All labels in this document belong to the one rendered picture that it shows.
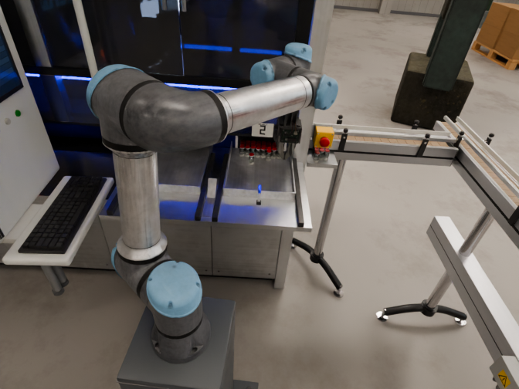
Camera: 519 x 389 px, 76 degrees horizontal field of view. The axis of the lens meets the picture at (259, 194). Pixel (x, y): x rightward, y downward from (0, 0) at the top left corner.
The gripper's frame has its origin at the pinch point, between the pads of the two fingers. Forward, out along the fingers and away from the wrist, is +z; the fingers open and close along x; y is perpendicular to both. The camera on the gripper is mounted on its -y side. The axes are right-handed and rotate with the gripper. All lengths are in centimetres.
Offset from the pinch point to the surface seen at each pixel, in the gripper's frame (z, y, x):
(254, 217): 17.4, 12.8, -8.7
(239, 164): 17.1, -18.4, -15.8
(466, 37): 6, -242, 180
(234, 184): 17.1, -4.9, -16.9
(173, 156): 17, -22, -44
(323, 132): 2.3, -23.1, 16.5
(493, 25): 51, -610, 427
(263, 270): 90, -24, -1
